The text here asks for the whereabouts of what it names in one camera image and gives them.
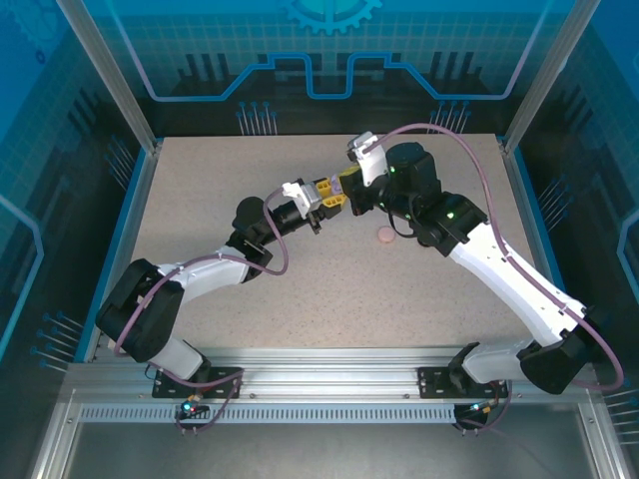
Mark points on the pink earbud charging case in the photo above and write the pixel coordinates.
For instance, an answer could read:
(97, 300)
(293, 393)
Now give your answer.
(386, 235)

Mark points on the blue table edge trim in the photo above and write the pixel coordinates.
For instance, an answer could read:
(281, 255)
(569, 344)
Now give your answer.
(121, 234)
(541, 234)

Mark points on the small connector with LED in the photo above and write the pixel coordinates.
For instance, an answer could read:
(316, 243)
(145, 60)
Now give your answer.
(189, 408)
(479, 409)

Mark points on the aluminium frame post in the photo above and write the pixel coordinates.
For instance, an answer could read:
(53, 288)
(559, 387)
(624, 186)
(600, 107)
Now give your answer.
(110, 75)
(544, 75)

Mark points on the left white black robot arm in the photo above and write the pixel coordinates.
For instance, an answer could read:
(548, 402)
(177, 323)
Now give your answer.
(209, 272)

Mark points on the aluminium lower frame rail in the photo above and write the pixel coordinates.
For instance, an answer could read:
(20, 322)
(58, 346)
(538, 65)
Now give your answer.
(52, 439)
(604, 444)

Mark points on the aluminium table side rail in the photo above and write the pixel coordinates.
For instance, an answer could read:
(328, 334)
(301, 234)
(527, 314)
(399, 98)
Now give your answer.
(133, 234)
(529, 234)

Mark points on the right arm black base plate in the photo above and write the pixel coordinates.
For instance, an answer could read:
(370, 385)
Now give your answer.
(432, 384)

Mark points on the grey sheet metal panel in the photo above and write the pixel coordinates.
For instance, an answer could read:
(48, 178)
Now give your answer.
(319, 454)

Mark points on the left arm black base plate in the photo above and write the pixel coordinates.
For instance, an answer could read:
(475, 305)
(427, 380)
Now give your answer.
(222, 372)

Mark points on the wide aluminium mounting rail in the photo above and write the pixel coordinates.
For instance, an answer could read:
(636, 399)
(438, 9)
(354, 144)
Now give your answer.
(324, 369)

